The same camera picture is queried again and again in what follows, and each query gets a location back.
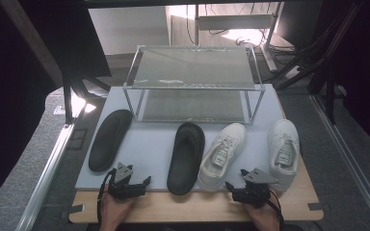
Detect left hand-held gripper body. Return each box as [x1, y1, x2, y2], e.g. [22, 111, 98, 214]
[108, 162, 147, 200]

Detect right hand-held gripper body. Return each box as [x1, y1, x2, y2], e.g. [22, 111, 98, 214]
[231, 167, 278, 208]

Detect white sneaker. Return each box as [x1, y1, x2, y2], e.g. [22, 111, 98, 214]
[197, 122, 248, 192]
[268, 118, 302, 193]

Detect black slipper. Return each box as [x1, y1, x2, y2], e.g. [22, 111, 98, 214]
[166, 121, 206, 196]
[88, 109, 134, 173]

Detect two-tier metal shoe rack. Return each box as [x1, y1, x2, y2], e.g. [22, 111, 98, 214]
[122, 44, 267, 125]

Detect person's right hand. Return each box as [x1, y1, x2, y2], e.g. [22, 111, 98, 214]
[245, 200, 281, 231]

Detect light grey board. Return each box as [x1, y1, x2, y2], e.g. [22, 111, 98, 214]
[75, 84, 287, 193]

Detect black tape piece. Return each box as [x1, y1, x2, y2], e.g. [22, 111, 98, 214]
[61, 204, 85, 219]
[307, 202, 330, 212]

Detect black tripod stand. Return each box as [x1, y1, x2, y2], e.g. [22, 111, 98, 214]
[62, 73, 112, 126]

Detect black metal stand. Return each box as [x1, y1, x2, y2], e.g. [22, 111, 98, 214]
[271, 0, 364, 124]

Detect brown diagonal beam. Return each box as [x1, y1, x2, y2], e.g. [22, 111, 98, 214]
[0, 0, 65, 89]

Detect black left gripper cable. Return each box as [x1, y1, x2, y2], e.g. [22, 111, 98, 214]
[96, 167, 118, 225]

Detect aluminium rail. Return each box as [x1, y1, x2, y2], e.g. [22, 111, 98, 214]
[14, 102, 89, 231]
[311, 94, 370, 230]

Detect black floor cables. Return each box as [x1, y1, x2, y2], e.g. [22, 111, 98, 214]
[235, 35, 300, 65]

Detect white metal frame desk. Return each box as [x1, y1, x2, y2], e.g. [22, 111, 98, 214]
[165, 3, 285, 73]

